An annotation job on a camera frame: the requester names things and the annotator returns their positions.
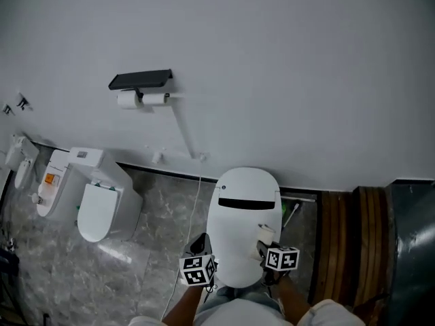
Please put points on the black wall shelf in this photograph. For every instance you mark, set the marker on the black wall shelf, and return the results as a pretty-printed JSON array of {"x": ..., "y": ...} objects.
[{"x": 141, "y": 78}]

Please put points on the white metal rod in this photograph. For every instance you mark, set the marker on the white metal rod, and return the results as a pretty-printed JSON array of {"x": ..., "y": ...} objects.
[{"x": 299, "y": 199}]

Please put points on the small orange box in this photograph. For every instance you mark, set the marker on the small orange box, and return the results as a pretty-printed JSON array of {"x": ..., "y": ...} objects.
[{"x": 50, "y": 178}]

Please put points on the white toilet with tank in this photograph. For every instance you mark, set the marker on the white toilet with tank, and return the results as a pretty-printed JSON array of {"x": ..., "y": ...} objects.
[{"x": 105, "y": 202}]

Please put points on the white wiping cloth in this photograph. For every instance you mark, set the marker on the white wiping cloth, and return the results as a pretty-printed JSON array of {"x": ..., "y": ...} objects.
[{"x": 265, "y": 233}]

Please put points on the white smart toilet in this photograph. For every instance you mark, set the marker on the white smart toilet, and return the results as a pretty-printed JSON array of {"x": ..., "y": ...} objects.
[{"x": 248, "y": 183}]

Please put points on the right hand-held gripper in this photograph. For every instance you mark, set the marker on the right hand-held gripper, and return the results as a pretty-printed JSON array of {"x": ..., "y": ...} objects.
[{"x": 282, "y": 258}]

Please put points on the person's left forearm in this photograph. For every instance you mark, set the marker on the person's left forearm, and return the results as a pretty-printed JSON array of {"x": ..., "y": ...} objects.
[{"x": 183, "y": 304}]

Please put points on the white toilet lid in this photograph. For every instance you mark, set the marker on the white toilet lid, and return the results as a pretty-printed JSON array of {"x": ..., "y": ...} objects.
[{"x": 238, "y": 243}]

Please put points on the person's white shirt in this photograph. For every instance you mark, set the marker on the person's white shirt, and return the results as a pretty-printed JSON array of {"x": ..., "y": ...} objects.
[{"x": 244, "y": 314}]

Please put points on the black wall hook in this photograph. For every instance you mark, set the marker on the black wall hook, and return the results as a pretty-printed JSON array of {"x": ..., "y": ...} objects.
[
  {"x": 7, "y": 109},
  {"x": 22, "y": 101}
]

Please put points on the white tankless toilet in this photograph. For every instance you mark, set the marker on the white tankless toilet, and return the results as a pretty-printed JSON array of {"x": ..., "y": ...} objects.
[{"x": 54, "y": 195}]

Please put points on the white paper roll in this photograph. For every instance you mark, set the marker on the white paper roll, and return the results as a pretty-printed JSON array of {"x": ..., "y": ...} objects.
[{"x": 154, "y": 99}]

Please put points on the person's right forearm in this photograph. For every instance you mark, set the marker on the person's right forearm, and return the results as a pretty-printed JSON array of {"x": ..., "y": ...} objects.
[{"x": 294, "y": 299}]

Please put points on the small white toilet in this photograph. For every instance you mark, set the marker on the small white toilet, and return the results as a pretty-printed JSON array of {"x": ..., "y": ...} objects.
[{"x": 22, "y": 161}]

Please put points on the person's jeans legs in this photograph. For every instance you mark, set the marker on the person's jeans legs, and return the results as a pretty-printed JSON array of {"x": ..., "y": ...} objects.
[{"x": 238, "y": 294}]

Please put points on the thick toilet paper roll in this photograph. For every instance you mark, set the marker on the thick toilet paper roll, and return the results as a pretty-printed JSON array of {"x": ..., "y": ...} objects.
[{"x": 127, "y": 100}]

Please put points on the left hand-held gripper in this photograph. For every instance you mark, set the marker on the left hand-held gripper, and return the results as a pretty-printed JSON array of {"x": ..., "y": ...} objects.
[{"x": 197, "y": 270}]

